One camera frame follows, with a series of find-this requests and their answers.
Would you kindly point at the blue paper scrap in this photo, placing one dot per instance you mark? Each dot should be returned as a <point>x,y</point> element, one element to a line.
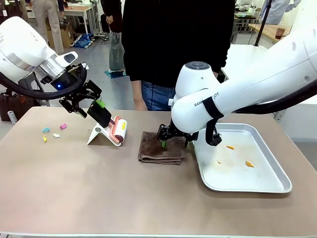
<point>46,129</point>

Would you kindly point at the silver can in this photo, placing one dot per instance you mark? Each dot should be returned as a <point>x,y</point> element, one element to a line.
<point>11,117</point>

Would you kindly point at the white paper scrap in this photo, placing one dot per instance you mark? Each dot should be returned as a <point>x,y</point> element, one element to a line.
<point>57,135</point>

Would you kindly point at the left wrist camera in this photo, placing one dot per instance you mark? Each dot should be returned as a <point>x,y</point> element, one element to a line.
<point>47,79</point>

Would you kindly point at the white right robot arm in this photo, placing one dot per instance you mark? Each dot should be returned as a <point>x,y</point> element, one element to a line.
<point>247,81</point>

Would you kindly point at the bystander in light jeans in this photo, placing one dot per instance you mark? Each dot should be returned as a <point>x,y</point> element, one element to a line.
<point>116,44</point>

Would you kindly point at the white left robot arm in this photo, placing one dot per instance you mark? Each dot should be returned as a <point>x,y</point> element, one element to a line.
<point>19,44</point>

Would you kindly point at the bystander in beige trousers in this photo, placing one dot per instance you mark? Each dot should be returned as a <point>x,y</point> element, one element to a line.
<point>47,22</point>

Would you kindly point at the pink lint roller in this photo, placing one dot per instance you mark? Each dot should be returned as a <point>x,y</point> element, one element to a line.
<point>119,127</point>

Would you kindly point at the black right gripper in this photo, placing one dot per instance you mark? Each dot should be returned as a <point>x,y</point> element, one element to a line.
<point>177,131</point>

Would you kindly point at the dark brown bag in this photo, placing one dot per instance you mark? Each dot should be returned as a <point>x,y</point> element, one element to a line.
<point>17,106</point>

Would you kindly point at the brown cloth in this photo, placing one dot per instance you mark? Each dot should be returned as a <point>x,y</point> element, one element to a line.
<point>153,151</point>

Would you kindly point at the bystander in blue shirt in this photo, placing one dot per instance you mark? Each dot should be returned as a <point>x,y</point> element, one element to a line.
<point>282,12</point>

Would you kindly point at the long wooden workbench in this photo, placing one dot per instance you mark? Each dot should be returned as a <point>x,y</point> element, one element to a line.
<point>270,32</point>

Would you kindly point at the brown drink cup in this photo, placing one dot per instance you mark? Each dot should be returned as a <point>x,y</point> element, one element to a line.
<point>279,34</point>

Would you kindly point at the wood-top white desk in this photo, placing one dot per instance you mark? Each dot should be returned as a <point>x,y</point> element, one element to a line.
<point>79,12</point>

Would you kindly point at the black stand pole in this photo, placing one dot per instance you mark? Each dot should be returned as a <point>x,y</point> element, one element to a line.
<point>263,22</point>

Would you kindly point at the long orange food bit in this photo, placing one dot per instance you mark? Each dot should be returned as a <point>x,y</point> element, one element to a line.
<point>230,147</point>

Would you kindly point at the yellow paper scrap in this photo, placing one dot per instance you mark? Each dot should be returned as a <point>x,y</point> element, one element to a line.
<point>45,138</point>

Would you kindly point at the blue plastic bag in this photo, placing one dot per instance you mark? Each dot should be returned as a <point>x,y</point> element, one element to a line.
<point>83,41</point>

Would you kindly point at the silver metal tray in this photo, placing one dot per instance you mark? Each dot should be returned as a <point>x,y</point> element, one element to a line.
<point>237,176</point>

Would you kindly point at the brown cardboard box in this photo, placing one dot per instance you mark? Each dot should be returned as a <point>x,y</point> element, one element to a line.
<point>63,34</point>

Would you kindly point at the large orange food bit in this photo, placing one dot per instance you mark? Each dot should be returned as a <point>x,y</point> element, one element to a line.
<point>249,163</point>

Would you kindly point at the person's right hand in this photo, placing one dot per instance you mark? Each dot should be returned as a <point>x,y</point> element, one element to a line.
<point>141,104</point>

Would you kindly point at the person in black sweater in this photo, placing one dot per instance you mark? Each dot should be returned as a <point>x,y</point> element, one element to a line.
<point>173,37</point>

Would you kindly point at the teal floor mat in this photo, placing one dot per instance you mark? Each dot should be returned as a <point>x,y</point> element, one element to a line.
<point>115,74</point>

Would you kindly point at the white folded roller stand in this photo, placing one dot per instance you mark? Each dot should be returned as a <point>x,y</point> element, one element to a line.
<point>97,135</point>

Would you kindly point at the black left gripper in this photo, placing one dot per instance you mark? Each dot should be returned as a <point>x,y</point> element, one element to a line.
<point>67,80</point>

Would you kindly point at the person's right forearm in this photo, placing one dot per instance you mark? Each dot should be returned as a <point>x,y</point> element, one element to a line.
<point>136,89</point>

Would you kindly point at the pink paper scrap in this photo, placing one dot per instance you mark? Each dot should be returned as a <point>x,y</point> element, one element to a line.
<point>63,126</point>

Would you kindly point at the blue jeans of person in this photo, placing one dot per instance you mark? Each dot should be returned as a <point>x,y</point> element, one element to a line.
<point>158,96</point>

